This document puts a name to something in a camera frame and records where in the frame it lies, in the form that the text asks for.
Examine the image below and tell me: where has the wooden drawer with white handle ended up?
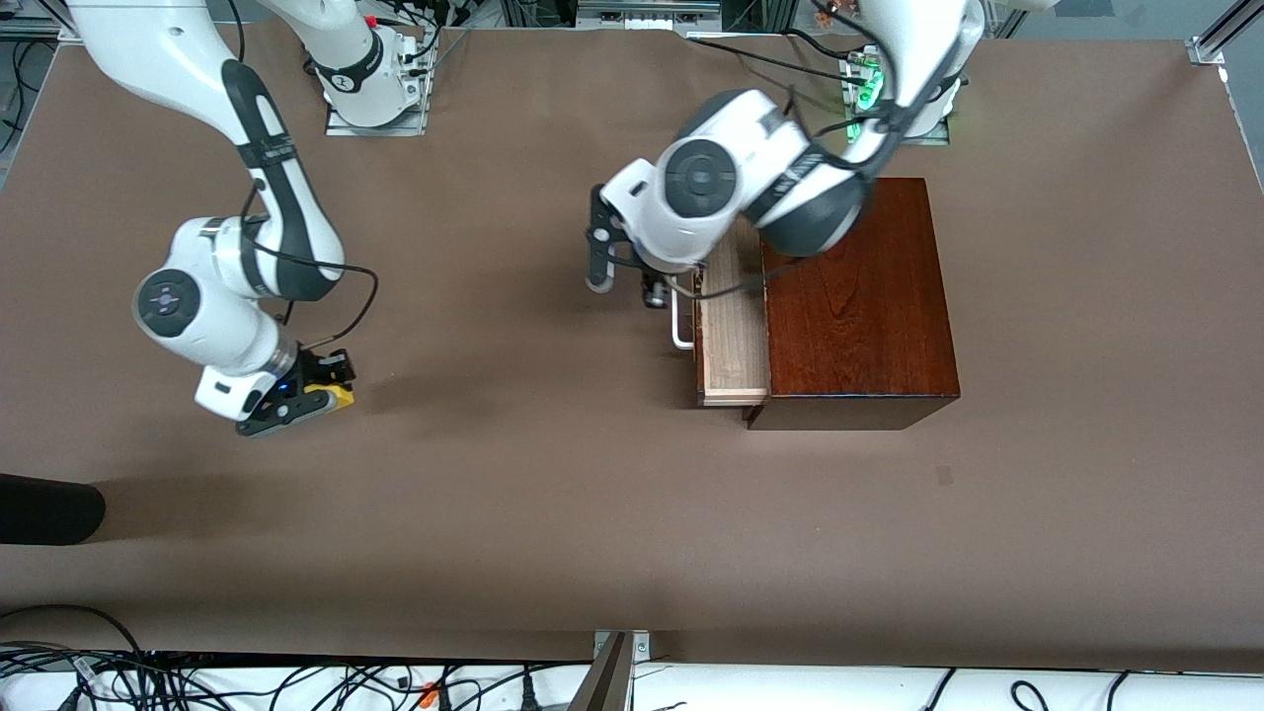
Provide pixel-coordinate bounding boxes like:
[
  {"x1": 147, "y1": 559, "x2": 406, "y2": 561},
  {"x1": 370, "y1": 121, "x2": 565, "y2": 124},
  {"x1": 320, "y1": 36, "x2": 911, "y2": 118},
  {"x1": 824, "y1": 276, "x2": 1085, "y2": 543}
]
[{"x1": 671, "y1": 217, "x2": 771, "y2": 408}]

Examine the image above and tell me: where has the dark brown wooden cabinet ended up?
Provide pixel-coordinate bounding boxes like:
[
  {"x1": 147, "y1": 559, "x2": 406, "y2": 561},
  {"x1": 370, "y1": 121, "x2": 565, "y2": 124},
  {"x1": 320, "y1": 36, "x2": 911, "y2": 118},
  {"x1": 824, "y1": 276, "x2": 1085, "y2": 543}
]
[{"x1": 746, "y1": 178, "x2": 961, "y2": 432}]

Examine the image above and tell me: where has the black rounded object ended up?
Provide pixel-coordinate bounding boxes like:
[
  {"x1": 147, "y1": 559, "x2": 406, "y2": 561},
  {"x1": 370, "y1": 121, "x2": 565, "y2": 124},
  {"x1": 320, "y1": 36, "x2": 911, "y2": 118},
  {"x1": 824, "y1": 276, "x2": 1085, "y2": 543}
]
[{"x1": 0, "y1": 474, "x2": 107, "y2": 546}]

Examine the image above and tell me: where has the aluminium profile corner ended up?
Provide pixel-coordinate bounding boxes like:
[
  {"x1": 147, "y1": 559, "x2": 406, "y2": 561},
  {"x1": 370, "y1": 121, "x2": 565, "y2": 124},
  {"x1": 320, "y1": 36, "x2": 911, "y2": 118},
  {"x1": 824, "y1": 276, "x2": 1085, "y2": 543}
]
[{"x1": 1188, "y1": 0, "x2": 1264, "y2": 68}]

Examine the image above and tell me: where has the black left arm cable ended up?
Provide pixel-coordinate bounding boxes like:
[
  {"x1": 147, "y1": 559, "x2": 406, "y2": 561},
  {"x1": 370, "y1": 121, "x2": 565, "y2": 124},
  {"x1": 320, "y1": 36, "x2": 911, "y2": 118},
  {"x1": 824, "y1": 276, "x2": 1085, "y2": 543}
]
[{"x1": 691, "y1": 94, "x2": 964, "y2": 300}]

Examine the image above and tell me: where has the black cable on table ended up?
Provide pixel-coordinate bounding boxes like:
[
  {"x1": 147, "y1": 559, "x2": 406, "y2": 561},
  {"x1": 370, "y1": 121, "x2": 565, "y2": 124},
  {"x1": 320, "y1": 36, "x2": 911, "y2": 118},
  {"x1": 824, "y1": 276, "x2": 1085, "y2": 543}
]
[{"x1": 686, "y1": 30, "x2": 870, "y2": 80}]

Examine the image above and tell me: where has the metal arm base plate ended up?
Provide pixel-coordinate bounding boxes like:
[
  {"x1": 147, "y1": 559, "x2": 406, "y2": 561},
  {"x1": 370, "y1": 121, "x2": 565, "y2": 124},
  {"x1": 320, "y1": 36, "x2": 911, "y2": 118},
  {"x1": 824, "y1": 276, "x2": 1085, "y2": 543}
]
[
  {"x1": 839, "y1": 49, "x2": 951, "y2": 146},
  {"x1": 325, "y1": 39, "x2": 429, "y2": 137}
]

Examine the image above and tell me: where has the black looped cable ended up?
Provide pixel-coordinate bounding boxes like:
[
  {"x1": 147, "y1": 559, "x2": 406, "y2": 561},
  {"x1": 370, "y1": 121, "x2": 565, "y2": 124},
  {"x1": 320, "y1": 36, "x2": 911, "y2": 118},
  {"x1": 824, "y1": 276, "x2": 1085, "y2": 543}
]
[{"x1": 0, "y1": 604, "x2": 149, "y2": 677}]

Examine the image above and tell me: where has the metal bracket with post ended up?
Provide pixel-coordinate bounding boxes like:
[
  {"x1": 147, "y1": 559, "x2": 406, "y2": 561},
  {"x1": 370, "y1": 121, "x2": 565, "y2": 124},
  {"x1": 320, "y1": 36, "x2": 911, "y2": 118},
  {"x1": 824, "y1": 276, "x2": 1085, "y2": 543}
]
[{"x1": 571, "y1": 630, "x2": 651, "y2": 711}]

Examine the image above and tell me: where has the white ledge with cables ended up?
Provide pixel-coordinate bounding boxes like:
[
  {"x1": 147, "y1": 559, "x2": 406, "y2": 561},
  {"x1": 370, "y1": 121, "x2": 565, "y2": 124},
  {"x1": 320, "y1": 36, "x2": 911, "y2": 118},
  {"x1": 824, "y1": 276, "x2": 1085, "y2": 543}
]
[{"x1": 0, "y1": 650, "x2": 1264, "y2": 711}]

